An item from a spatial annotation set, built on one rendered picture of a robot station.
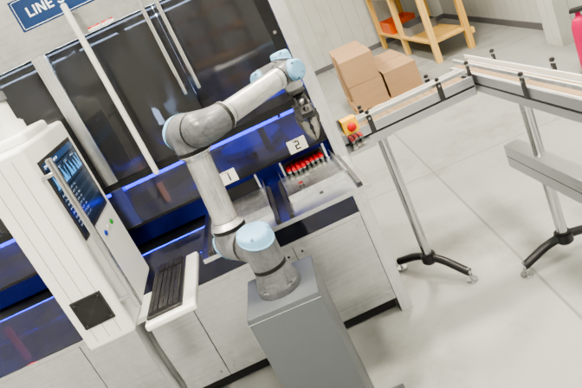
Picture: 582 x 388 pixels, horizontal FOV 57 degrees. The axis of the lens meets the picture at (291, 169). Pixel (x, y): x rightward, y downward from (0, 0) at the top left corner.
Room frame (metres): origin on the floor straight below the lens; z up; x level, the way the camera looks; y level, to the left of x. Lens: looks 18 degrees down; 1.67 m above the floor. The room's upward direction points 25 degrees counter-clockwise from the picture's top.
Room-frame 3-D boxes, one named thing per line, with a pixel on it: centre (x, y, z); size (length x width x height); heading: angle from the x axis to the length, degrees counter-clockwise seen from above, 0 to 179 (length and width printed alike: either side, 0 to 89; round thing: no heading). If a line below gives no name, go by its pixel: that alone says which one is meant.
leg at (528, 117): (2.12, -1.03, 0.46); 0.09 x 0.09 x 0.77; 0
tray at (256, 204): (2.18, 0.27, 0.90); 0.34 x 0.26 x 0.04; 0
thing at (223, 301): (2.76, 0.77, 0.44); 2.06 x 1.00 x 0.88; 90
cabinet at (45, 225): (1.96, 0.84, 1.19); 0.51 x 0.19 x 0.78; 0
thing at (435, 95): (2.44, -0.61, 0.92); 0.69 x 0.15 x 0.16; 90
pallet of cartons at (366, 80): (5.97, -1.34, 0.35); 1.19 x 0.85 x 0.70; 170
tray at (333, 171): (2.17, -0.07, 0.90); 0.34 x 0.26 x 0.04; 1
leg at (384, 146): (2.44, -0.46, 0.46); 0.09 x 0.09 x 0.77; 0
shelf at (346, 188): (2.11, 0.10, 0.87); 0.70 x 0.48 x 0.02; 90
